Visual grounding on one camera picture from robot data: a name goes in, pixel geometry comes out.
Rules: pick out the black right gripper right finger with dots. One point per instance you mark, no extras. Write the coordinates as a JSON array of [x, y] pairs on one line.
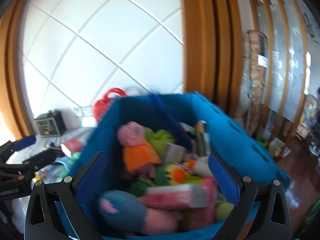
[[265, 203]]

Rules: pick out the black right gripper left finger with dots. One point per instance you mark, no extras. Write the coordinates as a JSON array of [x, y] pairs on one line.
[[43, 220]]

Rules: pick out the pink tissue pack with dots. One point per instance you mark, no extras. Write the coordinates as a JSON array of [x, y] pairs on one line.
[[179, 197]]

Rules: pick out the pink pig plush blue body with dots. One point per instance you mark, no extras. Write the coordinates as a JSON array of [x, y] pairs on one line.
[[123, 211]]

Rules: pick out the blue fabric storage bin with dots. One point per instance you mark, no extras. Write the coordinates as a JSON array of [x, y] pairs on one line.
[[199, 128]]

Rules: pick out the dark green gift bag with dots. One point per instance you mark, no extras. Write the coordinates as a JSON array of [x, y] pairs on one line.
[[50, 124]]

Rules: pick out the red plastic toy suitcase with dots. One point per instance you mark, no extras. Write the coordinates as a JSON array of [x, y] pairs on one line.
[[103, 104]]

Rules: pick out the pig plush orange dress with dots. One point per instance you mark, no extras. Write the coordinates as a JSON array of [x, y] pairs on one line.
[[139, 157]]

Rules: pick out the green plush toy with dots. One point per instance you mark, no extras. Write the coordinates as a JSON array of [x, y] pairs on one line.
[[158, 139]]

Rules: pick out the rolled patterned mat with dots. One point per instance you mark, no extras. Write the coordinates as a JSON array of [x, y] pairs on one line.
[[253, 79]]

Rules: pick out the wooden glass door cabinet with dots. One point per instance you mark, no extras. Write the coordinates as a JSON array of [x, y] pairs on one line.
[[286, 25]]

